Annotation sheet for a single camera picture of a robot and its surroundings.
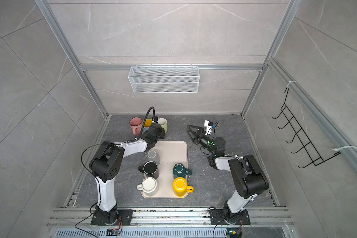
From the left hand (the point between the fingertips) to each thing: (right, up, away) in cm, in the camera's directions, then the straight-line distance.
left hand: (161, 125), depth 100 cm
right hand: (+17, -2, -21) cm, 27 cm away
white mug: (-4, -32, -23) cm, 40 cm away
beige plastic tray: (+7, -19, -2) cm, 20 cm away
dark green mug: (+13, -25, -21) cm, 35 cm away
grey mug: (-4, -18, -14) cm, 23 cm away
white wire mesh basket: (+2, +32, +1) cm, 32 cm away
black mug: (-3, -25, -19) cm, 31 cm away
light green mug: (+1, +2, +2) cm, 3 cm away
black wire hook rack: (+69, -5, -32) cm, 76 cm away
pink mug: (-19, +1, +4) cm, 19 cm away
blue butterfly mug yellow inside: (-10, +1, +2) cm, 11 cm away
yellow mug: (+13, -32, -25) cm, 43 cm away
